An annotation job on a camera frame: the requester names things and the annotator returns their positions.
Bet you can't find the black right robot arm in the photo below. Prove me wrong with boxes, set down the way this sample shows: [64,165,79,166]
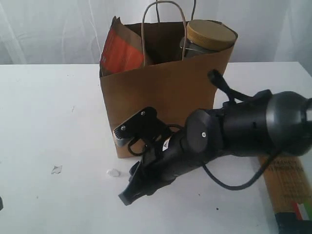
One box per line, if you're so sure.
[114,90,312,205]

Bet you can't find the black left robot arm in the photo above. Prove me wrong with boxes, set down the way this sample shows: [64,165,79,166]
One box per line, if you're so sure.
[0,197,3,210]

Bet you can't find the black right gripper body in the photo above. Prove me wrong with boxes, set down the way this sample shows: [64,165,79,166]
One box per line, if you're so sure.
[129,129,219,195]

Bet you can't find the small torn paper scrap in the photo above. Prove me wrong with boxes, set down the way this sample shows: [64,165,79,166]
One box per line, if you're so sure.
[51,165,62,175]

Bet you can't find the brown kraft pouch orange label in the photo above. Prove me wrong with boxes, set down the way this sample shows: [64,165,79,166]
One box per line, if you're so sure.
[99,16,154,77]

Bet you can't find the nut jar gold lid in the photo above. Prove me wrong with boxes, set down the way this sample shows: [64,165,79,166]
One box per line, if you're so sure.
[179,19,238,58]

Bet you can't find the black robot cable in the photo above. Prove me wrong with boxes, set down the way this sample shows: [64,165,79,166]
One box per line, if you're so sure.
[126,69,281,191]

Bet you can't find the spaghetti packet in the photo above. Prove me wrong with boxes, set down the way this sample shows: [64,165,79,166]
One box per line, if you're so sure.
[263,157,312,221]

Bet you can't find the brown paper shopping bag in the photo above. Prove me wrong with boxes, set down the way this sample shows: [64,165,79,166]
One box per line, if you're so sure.
[98,0,239,159]

